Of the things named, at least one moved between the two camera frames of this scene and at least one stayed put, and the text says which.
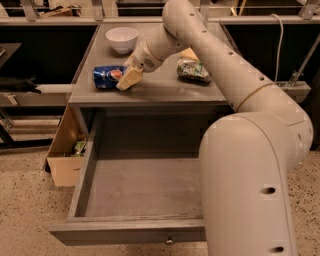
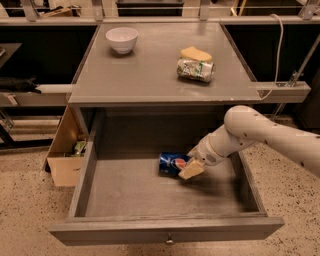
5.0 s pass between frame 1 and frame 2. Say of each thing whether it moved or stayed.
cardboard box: stayed
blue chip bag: moved
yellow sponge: stayed
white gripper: moved
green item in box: stayed
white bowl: stayed
